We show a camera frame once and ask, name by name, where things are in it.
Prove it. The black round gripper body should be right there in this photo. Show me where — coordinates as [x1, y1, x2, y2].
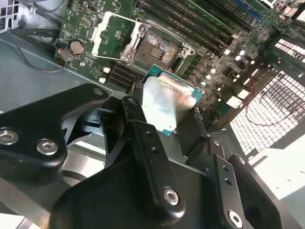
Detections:
[51, 155, 224, 229]

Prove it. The silver CPU green edge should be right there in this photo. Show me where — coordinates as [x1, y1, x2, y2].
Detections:
[140, 63, 205, 136]

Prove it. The metal socket cover frame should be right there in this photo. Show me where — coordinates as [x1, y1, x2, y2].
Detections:
[91, 11, 143, 62]

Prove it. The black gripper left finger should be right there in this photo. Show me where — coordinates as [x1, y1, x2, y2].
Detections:
[0, 80, 186, 227]

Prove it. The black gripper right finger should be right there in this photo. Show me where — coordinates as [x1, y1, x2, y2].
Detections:
[181, 107, 285, 229]

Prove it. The metal wire locking lever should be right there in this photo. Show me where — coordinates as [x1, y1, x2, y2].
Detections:
[175, 51, 188, 73]

